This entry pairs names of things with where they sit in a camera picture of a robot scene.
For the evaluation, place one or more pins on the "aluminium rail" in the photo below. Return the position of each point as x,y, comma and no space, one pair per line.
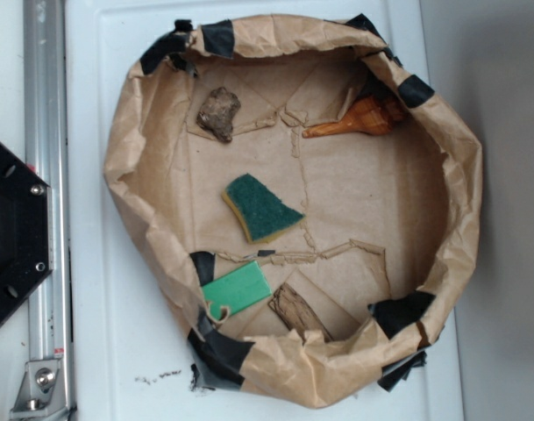
46,149

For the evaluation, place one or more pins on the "brown wood piece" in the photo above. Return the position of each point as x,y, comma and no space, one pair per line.
296,313

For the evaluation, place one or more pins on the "brown rock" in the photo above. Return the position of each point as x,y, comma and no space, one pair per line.
217,112

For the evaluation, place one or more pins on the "green block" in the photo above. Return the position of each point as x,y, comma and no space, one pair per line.
236,291

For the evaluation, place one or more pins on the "metal corner bracket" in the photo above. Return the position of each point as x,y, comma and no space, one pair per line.
42,393

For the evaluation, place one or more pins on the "brown paper bag bin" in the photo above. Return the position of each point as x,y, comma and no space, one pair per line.
391,228

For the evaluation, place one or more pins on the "green and yellow sponge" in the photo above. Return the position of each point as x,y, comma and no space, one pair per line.
262,214

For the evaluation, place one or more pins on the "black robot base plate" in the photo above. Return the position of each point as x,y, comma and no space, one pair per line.
25,255

